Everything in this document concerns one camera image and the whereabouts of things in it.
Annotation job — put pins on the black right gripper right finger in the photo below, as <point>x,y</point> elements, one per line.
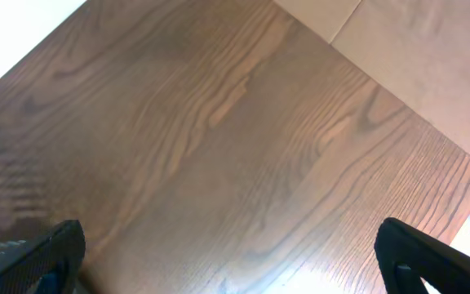
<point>408,257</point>

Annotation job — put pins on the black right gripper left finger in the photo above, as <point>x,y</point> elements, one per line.
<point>47,263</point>

